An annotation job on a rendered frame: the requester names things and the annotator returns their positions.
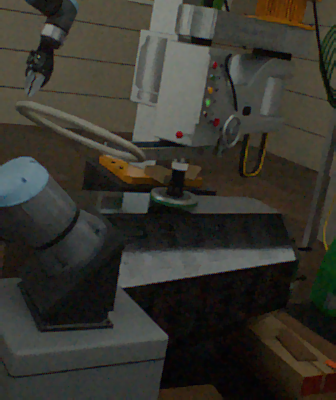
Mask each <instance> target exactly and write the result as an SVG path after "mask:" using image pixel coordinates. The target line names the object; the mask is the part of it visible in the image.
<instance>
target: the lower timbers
mask: <svg viewBox="0 0 336 400"><path fill-rule="evenodd" d="M273 317H275V318H276V319H277V320H279V321H280V322H281V323H282V324H284V325H285V326H286V327H288V328H289V329H290V330H292V331H293V332H294V333H295V334H297V335H298V336H299V337H301V338H302V339H303V340H305V341H307V342H308V343H310V344H311V345H312V346H313V347H315V348H316V349H317V350H319V351H320V352H321V353H323V354H324V355H325V356H327V357H328V358H329V359H330V360H332V362H334V363H335V364H336V346H334V345H333V344H331V343H330V342H328V341H327V340H325V339H324V338H322V337H321V336H319V335H318V334H316V333H315V332H313V331H312V330H310V329H309V328H307V327H306V326H303V325H302V324H301V323H299V322H298V321H296V320H295V319H293V318H292V316H290V315H289V314H287V313H286V312H279V313H274V314H273ZM218 338H219V339H220V340H221V341H222V342H223V343H224V344H225V345H226V346H227V348H228V349H229V351H230V352H231V353H232V354H233V355H234V356H235V357H236V358H237V359H238V360H239V361H240V362H241V363H242V364H243V365H244V366H246V367H247V368H248V369H249V370H250V371H251V372H252V373H253V374H254V375H255V376H256V377H257V378H258V379H259V380H260V381H261V382H262V383H263V384H264V385H265V386H266V387H267V388H268V389H269V390H270V391H271V392H272V394H273V395H274V396H275V397H276V398H277V399H278V400H336V390H333V391H327V392H321V391H319V393H315V394H307V395H301V396H299V395H298V394H296V393H295V392H294V391H293V390H292V389H291V388H290V387H289V386H288V385H287V384H286V383H285V382H284V381H282V380H281V379H280V378H279V377H277V376H276V375H275V374H274V373H273V372H272V371H271V370H270V369H269V368H267V367H266V366H265V365H264V364H263V363H262V362H261V361H260V360H259V359H258V358H257V357H256V356H255V355H253V354H252V353H251V352H250V351H249V350H248V348H247V347H246V346H245V345H243V344H242V343H241V342H239V341H238V340H237V339H236V338H235V337H234V336H233V335H232V334H231V332H230V333H227V334H224V335H221V336H218Z"/></svg>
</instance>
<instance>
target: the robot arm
mask: <svg viewBox="0 0 336 400"><path fill-rule="evenodd" d="M25 1H26V2H27V3H28V4H30V5H31V7H33V8H34V9H37V10H38V11H39V12H41V13H42V14H43V15H45V16H46V17H47V20H46V22H45V24H44V26H43V29H42V31H41V33H40V36H41V37H42V38H41V40H40V41H41V42H40V44H39V45H38V48H37V50H36V51H33V50H31V52H30V54H29V56H28V59H29V61H30V62H29V61H28V59H27V61H26V64H27V65H28V63H29V65H28V66H27V67H26V71H25V81H24V83H25V94H26V96H27V97H30V96H32V95H34V94H35V93H36V92H38V91H39V90H40V89H41V88H42V87H43V86H45V85H46V84H47V83H48V82H49V81H50V79H51V75H52V73H53V70H54V50H58V49H59V47H62V45H63V43H64V41H65V39H67V37H66V36H67V34H68V32H69V30H71V27H72V25H73V23H74V21H75V18H76V17H77V15H78V10H79V4H78V2H77V1H76V0H25ZM53 49H54V50H53ZM30 55H31V56H32V60H31V56H30ZM29 57H30V58H29ZM33 72H39V73H41V74H40V75H39V77H37V78H36V77H35V74H34V73H33ZM35 78H36V81H35V83H34V85H33V87H32V83H33V81H34V80H35ZM31 87H32V90H31V91H30V89H31ZM106 237H107V227H106V226H105V224H103V223H102V222H101V220H100V219H99V218H98V217H96V216H94V215H92V214H90V213H88V212H86V211H84V210H82V209H80V208H79V207H78V206H77V205H75V203H74V202H73V201H72V200H71V199H70V198H69V197H68V196H67V193H66V192H65V191H64V190H63V189H62V188H61V187H60V186H59V184H58V183H57V182H56V181H55V180H54V179H53V178H52V177H51V175H50V174H49V173H48V172H46V170H45V169H44V168H43V167H41V166H40V164H39V163H38V162H37V161H36V160H34V159H33V158H31V157H19V158H18V159H17V158H16V159H12V160H10V161H8V162H6V163H4V164H3V166H1V167H0V246H1V245H4V244H6V243H9V242H12V241H15V240H18V239H20V238H23V239H24V240H25V241H26V242H27V243H28V244H29V245H30V246H31V247H32V248H33V249H34V250H35V253H36V256H37V259H38V261H39V264H40V266H41V269H43V270H44V272H45V273H46V274H47V275H48V276H49V277H51V278H53V279H62V278H65V277H68V276H70V275H72V274H75V273H77V272H78V271H80V270H81V269H83V268H84V267H85V266H86V265H87V264H88V263H90V262H91V261H92V259H93V258H94V257H95V256H96V255H97V254H98V252H99V251H100V248H101V246H102V245H104V243H105V240H106Z"/></svg>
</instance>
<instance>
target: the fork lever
mask: <svg viewBox="0 0 336 400"><path fill-rule="evenodd" d="M129 143H130V144H133V145H135V146H136V147H138V148H139V149H140V150H142V151H143V152H144V154H145V155H146V160H145V161H148V160H164V159H179V158H195V157H210V156H217V153H218V148H219V145H217V146H206V147H195V148H190V147H173V146H172V142H169V141H141V142H129ZM104 146H106V147H110V148H113V149H116V150H119V151H122V152H126V153H128V152H127V151H125V150H123V149H121V148H120V147H118V146H116V145H114V144H112V143H110V142H104Z"/></svg>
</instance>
